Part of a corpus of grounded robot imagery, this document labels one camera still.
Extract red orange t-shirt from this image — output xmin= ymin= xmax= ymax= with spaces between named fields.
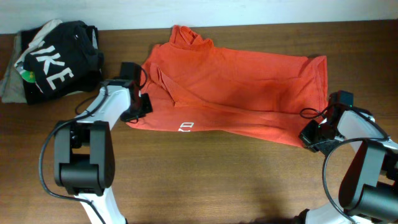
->
xmin=133 ymin=25 xmax=328 ymax=147

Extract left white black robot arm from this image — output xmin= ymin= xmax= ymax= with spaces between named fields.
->
xmin=54 ymin=62 xmax=153 ymax=223

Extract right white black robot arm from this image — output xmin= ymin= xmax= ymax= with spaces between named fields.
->
xmin=292 ymin=90 xmax=397 ymax=224

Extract black folded shirt white letters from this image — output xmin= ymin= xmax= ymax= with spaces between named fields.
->
xmin=39 ymin=21 xmax=104 ymax=97

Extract black folded garment underneath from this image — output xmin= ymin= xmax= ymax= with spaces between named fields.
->
xmin=20 ymin=26 xmax=104 ymax=106

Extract white green printed folded garment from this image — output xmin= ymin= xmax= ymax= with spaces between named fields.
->
xmin=14 ymin=46 xmax=45 ymax=93

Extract grey beige folded garment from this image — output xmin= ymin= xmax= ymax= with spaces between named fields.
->
xmin=0 ymin=19 xmax=63 ymax=104

